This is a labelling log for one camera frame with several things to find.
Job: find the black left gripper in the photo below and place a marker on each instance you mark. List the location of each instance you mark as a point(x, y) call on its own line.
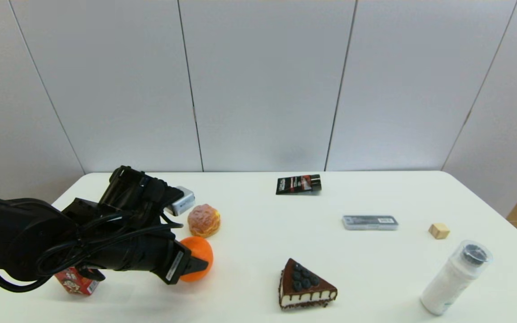
point(159, 258)

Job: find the orange fruit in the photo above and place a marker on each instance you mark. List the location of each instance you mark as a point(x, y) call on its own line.
point(200, 249)

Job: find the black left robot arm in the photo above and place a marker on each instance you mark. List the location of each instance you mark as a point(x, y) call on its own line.
point(11, 233)

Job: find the cream puff pastry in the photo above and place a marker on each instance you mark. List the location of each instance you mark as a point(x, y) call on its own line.
point(204, 220)

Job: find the chocolate blueberry cake slice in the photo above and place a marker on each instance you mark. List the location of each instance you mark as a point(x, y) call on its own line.
point(302, 287)

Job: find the red drink carton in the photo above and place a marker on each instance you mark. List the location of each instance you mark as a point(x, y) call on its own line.
point(76, 285)

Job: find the black red tube packet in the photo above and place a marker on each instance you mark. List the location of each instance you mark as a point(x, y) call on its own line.
point(298, 185)

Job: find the grey flat plastic case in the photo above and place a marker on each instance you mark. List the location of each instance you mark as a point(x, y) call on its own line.
point(370, 222)

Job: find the small wooden cube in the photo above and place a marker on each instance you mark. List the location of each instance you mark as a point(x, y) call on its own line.
point(438, 231)

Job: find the white bottle with clear cap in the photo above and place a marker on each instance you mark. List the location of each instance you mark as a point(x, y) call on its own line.
point(453, 279)

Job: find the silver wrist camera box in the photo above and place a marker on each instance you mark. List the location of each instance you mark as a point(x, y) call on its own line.
point(183, 202)

